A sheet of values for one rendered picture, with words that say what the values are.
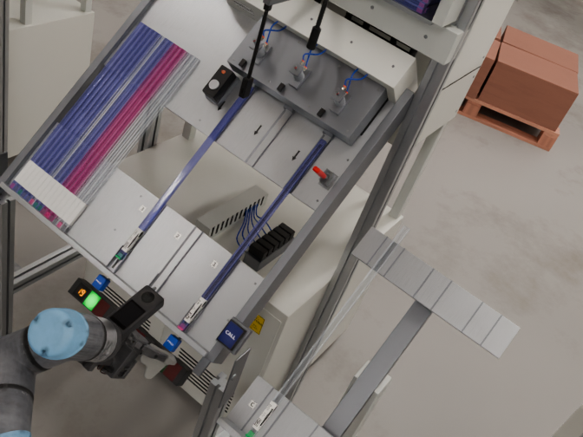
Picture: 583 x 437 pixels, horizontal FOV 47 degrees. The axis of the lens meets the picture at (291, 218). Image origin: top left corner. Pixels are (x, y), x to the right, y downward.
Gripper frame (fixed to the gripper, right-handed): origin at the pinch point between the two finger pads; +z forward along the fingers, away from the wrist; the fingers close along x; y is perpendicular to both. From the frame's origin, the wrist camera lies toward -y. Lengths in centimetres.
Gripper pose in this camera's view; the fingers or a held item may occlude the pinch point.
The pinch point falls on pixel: (153, 339)
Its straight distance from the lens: 136.1
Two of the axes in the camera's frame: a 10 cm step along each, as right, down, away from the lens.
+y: -6.0, 8.0, -0.8
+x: 7.7, 5.5, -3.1
